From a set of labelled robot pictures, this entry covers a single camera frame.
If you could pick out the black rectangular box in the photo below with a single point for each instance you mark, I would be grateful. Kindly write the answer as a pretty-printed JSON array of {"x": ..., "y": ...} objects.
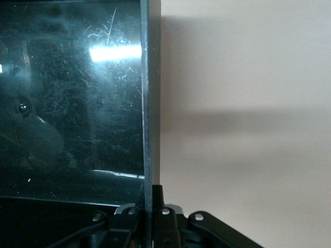
[{"x": 77, "y": 103}]

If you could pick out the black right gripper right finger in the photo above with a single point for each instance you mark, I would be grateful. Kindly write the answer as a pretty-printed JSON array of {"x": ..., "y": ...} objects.
[{"x": 168, "y": 232}]

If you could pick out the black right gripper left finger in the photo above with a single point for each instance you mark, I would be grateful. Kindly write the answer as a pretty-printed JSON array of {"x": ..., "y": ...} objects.
[{"x": 124, "y": 237}]

